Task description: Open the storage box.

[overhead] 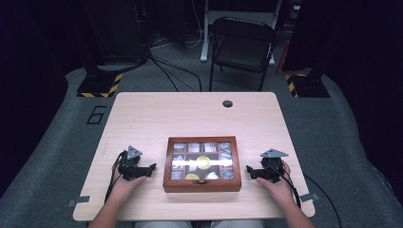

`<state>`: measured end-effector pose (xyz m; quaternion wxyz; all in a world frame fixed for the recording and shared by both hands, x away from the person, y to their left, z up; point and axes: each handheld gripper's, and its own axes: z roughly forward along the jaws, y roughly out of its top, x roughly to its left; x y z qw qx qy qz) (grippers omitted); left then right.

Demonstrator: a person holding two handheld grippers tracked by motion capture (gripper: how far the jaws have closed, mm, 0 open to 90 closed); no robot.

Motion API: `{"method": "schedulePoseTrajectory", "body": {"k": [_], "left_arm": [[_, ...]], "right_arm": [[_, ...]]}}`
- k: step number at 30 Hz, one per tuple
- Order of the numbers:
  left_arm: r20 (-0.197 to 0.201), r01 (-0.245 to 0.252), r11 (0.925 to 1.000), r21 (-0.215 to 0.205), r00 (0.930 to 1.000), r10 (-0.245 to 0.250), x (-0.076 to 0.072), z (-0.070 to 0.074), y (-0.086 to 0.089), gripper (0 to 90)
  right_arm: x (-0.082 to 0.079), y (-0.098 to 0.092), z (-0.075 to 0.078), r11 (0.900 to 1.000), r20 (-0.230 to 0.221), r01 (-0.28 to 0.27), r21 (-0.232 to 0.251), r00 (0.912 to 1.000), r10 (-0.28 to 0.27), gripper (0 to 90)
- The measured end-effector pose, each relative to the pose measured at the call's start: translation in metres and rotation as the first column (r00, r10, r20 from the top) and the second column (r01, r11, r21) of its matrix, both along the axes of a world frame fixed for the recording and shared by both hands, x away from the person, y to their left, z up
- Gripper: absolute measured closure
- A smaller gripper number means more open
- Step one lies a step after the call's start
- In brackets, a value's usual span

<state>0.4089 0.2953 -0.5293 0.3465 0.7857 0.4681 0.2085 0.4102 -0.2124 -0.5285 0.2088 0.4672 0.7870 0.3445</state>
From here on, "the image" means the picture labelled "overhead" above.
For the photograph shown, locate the black floor cables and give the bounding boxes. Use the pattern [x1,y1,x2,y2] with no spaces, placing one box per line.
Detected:
[147,51,203,93]

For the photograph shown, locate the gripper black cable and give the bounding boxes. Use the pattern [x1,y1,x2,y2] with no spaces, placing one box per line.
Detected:
[104,150,128,204]
[271,161,344,228]

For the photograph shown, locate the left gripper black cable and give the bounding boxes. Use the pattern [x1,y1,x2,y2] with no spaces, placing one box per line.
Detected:
[104,150,128,204]

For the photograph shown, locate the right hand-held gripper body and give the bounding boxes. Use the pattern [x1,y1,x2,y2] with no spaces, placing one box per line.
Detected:
[259,148,290,184]

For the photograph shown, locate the hazard striped stand base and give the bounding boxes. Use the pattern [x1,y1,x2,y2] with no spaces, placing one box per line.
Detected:
[76,72,124,99]
[284,73,331,99]

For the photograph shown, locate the grey tape piece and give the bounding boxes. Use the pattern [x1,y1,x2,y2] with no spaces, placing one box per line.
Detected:
[67,195,91,209]
[298,192,320,203]

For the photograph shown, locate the person's left hand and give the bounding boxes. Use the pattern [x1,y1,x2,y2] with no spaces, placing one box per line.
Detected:
[111,167,147,200]

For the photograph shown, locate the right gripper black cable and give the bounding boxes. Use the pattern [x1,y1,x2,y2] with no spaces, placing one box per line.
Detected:
[271,161,344,228]

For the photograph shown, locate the black equipment cabinet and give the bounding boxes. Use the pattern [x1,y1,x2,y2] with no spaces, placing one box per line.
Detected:
[80,0,150,66]

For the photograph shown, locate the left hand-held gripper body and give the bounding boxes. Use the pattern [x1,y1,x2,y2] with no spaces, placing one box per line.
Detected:
[118,145,150,181]

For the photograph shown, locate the black folding chair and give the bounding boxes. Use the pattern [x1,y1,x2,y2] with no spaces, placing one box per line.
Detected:
[208,16,278,92]

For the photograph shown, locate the wooden box with glass lid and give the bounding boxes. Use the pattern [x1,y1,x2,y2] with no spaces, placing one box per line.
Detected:
[163,136,242,194]

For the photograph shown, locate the person's right hand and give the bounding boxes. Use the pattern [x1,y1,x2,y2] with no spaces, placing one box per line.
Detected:
[256,160,297,206]

